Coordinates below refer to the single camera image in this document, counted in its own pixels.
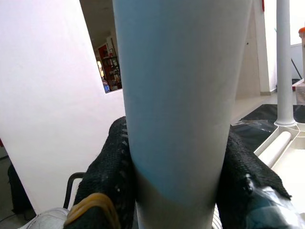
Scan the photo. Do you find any black metal chair frame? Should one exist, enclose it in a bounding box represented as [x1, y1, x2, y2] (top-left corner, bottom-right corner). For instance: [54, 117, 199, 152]
[63, 171, 86, 210]

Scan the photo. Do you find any cluttered dark shelf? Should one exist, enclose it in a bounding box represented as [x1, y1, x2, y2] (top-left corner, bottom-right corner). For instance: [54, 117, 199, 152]
[96, 35, 123, 94]

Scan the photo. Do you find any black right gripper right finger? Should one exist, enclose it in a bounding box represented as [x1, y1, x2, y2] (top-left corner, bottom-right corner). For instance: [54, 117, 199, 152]
[215, 130, 303, 229]

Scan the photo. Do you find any white plastic table top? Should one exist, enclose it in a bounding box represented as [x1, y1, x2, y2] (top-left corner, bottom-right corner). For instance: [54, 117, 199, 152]
[209, 121, 305, 229]

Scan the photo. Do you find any black tablecloth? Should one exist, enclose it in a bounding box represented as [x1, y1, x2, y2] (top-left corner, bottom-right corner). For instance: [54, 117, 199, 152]
[230, 104, 305, 156]

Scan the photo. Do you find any white sneaker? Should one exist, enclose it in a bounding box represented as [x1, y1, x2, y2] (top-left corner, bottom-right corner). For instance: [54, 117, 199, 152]
[16, 207, 71, 229]

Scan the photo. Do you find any yellow rubber band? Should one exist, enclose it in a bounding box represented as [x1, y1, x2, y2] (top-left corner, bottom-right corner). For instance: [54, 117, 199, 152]
[64, 192, 121, 229]

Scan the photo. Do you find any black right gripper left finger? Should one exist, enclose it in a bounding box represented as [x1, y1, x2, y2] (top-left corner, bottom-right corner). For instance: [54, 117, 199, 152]
[68, 116, 139, 229]

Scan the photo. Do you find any white plastic table leg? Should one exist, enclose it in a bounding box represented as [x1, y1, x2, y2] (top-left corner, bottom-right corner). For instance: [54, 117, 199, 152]
[273, 0, 297, 127]
[112, 0, 254, 229]

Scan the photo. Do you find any mop with teal head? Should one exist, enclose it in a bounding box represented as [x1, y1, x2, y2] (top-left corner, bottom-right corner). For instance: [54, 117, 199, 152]
[290, 58, 303, 80]

